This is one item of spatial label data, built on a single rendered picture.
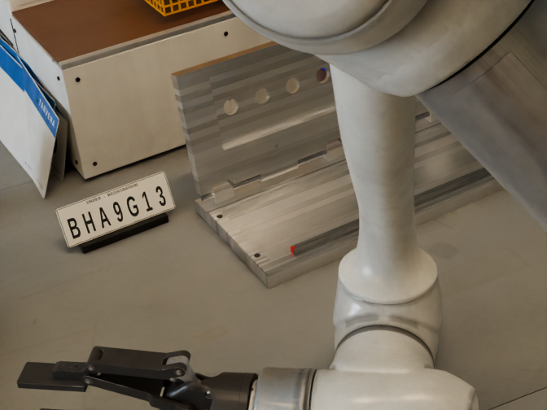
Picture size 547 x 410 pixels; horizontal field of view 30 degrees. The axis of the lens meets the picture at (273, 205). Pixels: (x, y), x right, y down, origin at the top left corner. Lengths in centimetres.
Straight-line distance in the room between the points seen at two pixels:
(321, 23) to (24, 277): 96
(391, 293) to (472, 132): 48
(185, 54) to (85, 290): 39
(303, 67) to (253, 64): 8
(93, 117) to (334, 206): 37
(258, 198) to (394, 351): 49
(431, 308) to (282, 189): 45
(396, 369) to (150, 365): 23
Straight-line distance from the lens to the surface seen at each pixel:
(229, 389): 99
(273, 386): 97
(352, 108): 77
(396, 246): 101
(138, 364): 99
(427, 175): 146
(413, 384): 96
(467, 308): 126
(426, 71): 53
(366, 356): 99
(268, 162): 143
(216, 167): 140
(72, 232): 140
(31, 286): 137
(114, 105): 150
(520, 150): 56
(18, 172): 161
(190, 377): 99
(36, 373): 105
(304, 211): 139
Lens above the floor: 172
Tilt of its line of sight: 35 degrees down
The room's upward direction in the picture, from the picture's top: 5 degrees counter-clockwise
